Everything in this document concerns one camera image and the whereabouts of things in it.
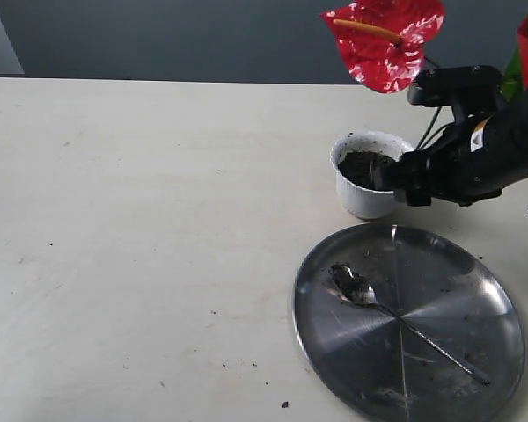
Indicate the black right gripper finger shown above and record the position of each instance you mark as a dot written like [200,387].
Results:
[405,178]
[442,87]

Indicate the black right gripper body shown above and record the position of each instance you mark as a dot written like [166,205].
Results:
[483,159]

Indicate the artificial red anthurium plant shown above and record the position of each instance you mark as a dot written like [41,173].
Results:
[381,44]

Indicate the metal spork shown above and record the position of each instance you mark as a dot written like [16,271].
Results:
[356,289]

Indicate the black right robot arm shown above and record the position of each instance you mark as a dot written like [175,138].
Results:
[465,115]

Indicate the white scalloped plastic pot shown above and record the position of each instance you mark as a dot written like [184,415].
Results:
[362,202]

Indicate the round stainless steel plate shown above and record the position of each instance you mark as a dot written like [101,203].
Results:
[378,367]

